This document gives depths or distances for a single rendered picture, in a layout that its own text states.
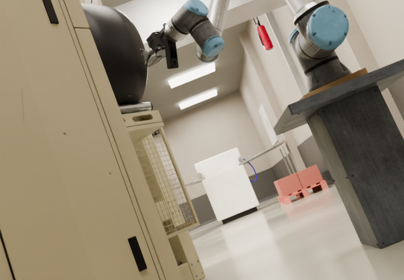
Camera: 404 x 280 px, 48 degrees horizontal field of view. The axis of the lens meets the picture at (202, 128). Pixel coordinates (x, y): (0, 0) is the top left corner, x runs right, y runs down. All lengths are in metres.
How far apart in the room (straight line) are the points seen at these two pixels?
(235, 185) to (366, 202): 7.65
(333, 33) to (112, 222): 1.09
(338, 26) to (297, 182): 5.83
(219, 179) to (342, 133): 7.66
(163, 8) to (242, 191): 4.75
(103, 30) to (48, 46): 0.87
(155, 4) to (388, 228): 4.54
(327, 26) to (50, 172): 1.14
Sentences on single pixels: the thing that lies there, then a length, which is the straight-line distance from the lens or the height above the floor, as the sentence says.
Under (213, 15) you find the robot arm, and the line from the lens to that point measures 1.90.
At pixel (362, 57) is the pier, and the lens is 4.65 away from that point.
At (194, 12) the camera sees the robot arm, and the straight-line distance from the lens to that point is 1.74.
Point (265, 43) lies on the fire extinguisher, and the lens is 7.40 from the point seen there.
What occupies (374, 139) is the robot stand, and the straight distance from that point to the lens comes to 1.85.
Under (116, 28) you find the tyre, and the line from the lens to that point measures 2.04.
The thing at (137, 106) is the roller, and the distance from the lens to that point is 2.06.
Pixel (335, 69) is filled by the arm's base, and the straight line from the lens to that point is 1.91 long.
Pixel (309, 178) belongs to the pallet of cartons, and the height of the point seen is 0.24.
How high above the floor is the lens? 0.36
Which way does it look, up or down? 10 degrees up
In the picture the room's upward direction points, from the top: 22 degrees counter-clockwise
